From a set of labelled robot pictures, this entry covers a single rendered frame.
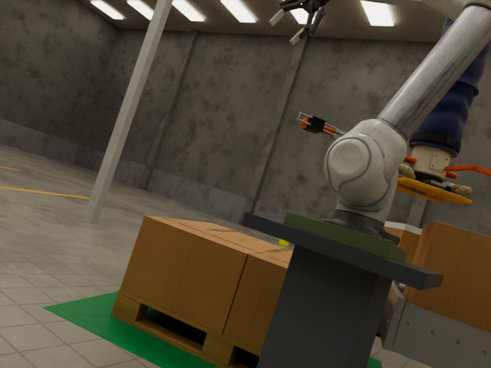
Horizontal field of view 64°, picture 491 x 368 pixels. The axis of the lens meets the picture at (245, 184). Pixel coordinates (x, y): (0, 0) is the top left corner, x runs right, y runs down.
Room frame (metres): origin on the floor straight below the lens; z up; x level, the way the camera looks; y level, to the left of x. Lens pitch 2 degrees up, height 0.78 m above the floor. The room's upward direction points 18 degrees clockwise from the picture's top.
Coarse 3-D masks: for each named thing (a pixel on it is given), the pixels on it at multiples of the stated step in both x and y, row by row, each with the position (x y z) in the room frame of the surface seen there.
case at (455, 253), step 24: (432, 240) 1.67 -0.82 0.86; (456, 240) 1.64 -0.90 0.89; (480, 240) 1.61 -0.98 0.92; (432, 264) 1.66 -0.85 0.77; (456, 264) 1.63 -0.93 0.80; (480, 264) 1.60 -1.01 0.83; (408, 288) 1.88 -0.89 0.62; (432, 288) 1.65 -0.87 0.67; (456, 288) 1.62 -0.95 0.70; (480, 288) 1.60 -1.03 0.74; (456, 312) 1.61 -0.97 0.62; (480, 312) 1.59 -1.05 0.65
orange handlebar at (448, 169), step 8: (304, 120) 1.77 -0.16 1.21; (328, 128) 1.78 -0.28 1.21; (408, 160) 1.84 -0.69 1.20; (416, 160) 1.84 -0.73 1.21; (448, 168) 1.78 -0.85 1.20; (456, 168) 1.72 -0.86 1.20; (464, 168) 1.67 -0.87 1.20; (472, 168) 1.63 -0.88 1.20; (480, 168) 1.63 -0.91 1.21; (448, 176) 1.91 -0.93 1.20; (456, 176) 1.88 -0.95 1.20
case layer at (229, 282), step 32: (160, 224) 2.06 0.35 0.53; (192, 224) 2.43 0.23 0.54; (160, 256) 2.04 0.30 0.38; (192, 256) 1.99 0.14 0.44; (224, 256) 1.94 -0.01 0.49; (256, 256) 1.90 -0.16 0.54; (288, 256) 2.37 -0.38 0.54; (128, 288) 2.07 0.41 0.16; (160, 288) 2.02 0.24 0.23; (192, 288) 1.97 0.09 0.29; (224, 288) 1.92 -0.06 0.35; (256, 288) 1.88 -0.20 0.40; (192, 320) 1.95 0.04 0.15; (224, 320) 1.91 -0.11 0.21; (256, 320) 1.86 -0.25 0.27
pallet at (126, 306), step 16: (128, 304) 2.06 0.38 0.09; (144, 304) 2.08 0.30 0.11; (128, 320) 2.05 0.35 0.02; (144, 320) 2.11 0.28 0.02; (160, 336) 1.99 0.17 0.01; (176, 336) 2.04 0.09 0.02; (208, 336) 1.92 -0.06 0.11; (224, 336) 1.90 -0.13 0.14; (192, 352) 1.94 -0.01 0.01; (208, 352) 1.91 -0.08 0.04; (224, 352) 1.89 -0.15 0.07; (256, 352) 1.85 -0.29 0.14
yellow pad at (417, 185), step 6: (402, 180) 1.74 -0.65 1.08; (408, 180) 1.72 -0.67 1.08; (414, 180) 1.72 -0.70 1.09; (420, 180) 1.77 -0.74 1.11; (408, 186) 1.82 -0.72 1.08; (414, 186) 1.77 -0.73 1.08; (420, 186) 1.73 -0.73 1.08; (426, 186) 1.73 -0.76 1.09; (432, 186) 1.74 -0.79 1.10; (426, 192) 1.82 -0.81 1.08; (432, 192) 1.77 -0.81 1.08; (438, 192) 1.74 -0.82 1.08; (444, 192) 1.74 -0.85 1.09; (450, 192) 1.77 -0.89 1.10; (444, 198) 1.82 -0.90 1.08; (450, 198) 1.77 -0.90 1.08; (456, 198) 1.75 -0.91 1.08; (462, 198) 1.76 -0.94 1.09
